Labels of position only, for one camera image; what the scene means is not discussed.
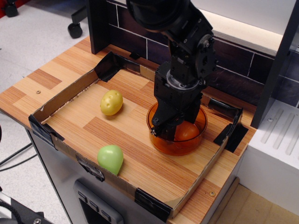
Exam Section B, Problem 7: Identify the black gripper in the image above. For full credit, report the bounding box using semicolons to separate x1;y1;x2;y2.
150;62;206;141

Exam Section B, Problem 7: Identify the cardboard fence with black tape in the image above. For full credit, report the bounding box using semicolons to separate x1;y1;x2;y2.
29;53;249;224

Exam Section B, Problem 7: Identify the yellow toy potato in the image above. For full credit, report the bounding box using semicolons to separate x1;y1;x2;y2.
100;90;123;116

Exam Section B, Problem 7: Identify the orange toy carrot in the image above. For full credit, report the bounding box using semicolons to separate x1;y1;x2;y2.
175;121;200;141

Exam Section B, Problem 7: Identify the orange transparent plastic pot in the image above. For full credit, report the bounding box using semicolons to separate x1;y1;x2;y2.
149;109;207;156

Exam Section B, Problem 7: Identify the white toy sink drainboard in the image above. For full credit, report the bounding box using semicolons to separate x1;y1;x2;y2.
247;98;299;164

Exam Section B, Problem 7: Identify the black floor cable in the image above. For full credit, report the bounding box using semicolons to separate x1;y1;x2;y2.
0;142;38;173

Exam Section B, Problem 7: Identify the black clamp with screw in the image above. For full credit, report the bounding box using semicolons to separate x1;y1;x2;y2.
0;188;51;224

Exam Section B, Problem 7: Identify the black office chair base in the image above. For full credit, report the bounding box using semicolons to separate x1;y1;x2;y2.
68;6;87;39

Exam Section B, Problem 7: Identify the dark grey vertical post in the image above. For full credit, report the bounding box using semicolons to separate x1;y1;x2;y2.
251;1;299;129

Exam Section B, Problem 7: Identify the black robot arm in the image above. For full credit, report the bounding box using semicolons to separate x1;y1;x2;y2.
126;0;218;140

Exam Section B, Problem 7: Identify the green toy pear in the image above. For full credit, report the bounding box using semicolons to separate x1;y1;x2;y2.
97;145;123;175

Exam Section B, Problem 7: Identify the grey control panel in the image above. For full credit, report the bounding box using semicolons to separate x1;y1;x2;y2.
73;180;124;224

